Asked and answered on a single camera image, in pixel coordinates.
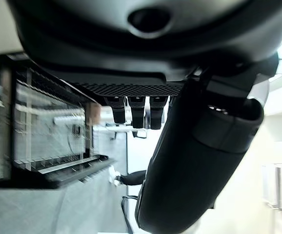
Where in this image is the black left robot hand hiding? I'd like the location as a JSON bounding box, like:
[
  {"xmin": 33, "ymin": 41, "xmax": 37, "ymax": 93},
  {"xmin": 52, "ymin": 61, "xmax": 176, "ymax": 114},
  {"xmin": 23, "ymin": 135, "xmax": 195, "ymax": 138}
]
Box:
[{"xmin": 5, "ymin": 0, "xmax": 282, "ymax": 234}]

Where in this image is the black open dishwasher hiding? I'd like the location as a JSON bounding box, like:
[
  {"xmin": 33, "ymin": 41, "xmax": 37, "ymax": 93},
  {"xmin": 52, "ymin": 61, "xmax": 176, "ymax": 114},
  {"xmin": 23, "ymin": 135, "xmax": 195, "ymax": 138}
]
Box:
[{"xmin": 0, "ymin": 54, "xmax": 118, "ymax": 190}]

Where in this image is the black office chair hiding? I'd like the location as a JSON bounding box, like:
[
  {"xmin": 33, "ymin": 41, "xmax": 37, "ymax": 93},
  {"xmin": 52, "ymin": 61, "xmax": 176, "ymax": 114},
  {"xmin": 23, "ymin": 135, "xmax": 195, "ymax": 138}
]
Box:
[{"xmin": 118, "ymin": 170, "xmax": 147, "ymax": 230}]

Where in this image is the white desk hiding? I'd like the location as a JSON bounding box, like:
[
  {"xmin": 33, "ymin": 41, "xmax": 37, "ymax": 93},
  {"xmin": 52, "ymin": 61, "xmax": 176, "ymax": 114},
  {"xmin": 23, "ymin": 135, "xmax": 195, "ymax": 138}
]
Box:
[{"xmin": 105, "ymin": 124, "xmax": 148, "ymax": 140}]

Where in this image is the white crumpled object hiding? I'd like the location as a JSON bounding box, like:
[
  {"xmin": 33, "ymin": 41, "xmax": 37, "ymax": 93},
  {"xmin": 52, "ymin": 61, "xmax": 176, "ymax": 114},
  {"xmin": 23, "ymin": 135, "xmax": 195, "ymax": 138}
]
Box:
[{"xmin": 108, "ymin": 164, "xmax": 121, "ymax": 186}]

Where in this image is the white table frame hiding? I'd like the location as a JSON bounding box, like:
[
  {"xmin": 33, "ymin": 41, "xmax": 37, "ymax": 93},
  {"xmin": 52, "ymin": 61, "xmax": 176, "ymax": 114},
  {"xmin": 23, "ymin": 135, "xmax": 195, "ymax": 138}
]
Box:
[{"xmin": 262, "ymin": 162, "xmax": 282, "ymax": 221}]

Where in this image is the wire dishwasher rack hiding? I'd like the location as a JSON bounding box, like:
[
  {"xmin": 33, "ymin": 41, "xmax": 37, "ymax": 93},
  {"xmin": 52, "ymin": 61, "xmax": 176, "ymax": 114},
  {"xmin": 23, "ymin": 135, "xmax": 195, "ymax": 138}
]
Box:
[{"xmin": 13, "ymin": 69, "xmax": 94, "ymax": 174}]

